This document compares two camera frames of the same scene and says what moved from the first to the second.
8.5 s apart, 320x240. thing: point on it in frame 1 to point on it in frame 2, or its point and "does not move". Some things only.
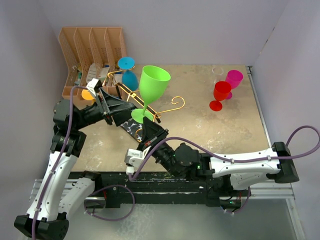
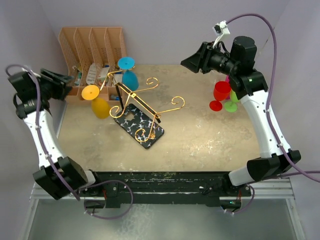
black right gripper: [152, 130] to [201, 59]
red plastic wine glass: [221, 91] does not move
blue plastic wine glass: [130, 79] does not move
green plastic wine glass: [154, 83] to [231, 106]
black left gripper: [109, 104] to [61, 90]
